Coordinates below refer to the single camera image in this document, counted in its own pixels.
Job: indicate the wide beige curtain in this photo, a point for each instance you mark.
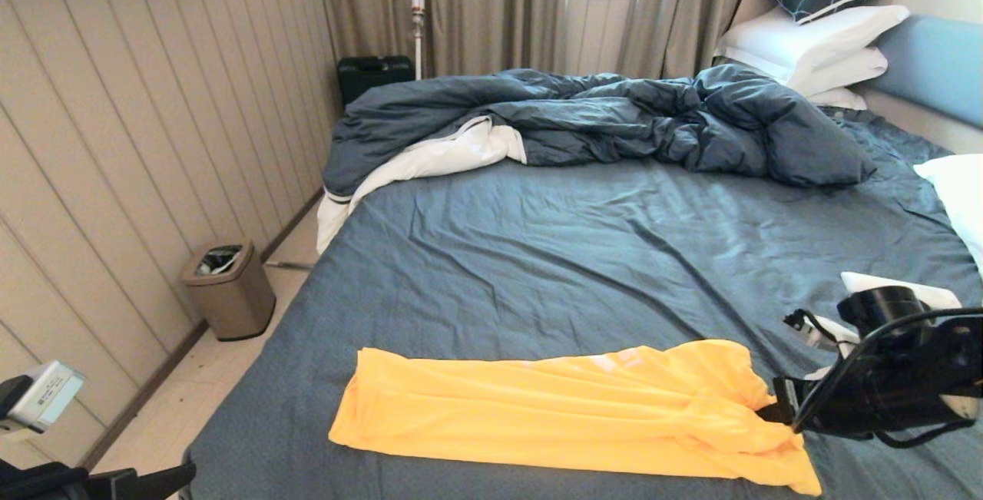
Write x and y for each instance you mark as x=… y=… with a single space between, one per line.
x=491 y=8

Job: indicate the black suitcase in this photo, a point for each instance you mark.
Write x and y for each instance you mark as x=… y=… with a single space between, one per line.
x=369 y=77

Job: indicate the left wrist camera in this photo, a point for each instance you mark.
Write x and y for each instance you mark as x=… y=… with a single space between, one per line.
x=42 y=396

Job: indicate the medium white pillow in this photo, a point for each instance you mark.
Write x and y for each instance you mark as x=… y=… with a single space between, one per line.
x=845 y=69

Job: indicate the crumpled dark blue duvet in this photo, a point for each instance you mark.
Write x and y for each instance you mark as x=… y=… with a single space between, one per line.
x=614 y=114

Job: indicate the dark blue bed sheet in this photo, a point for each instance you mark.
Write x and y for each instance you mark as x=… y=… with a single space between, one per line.
x=576 y=239

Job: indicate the white duvet lining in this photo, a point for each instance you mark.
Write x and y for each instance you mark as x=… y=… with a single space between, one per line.
x=445 y=156

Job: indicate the small white pillow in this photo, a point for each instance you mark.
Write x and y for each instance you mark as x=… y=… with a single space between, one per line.
x=839 y=98

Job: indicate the dark trash bag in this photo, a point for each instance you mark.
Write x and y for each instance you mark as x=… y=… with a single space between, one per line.
x=219 y=261

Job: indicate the yellow t-shirt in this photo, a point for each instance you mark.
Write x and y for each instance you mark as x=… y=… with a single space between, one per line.
x=553 y=415

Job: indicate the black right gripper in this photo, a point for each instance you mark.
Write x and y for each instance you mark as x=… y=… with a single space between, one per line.
x=891 y=377

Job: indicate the blue headboard pad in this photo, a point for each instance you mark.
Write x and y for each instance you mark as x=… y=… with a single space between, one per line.
x=937 y=67

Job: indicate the beige bed headboard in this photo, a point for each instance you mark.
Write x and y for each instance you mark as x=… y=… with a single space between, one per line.
x=921 y=121

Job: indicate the white remote control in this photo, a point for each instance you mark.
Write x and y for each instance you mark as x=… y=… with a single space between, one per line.
x=937 y=293

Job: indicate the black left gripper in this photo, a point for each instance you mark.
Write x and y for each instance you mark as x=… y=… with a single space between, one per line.
x=54 y=483

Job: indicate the beige trash bin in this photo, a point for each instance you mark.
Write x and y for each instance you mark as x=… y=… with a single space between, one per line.
x=230 y=300

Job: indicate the white stick vacuum cleaner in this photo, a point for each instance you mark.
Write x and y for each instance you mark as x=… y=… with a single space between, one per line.
x=416 y=1

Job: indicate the narrow beige curtain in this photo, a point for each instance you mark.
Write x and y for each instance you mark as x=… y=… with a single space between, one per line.
x=676 y=8

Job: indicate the grey metal rod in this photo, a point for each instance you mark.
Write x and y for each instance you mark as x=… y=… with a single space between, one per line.
x=290 y=265

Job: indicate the large white pillow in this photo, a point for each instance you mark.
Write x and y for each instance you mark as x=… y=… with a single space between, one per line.
x=806 y=37

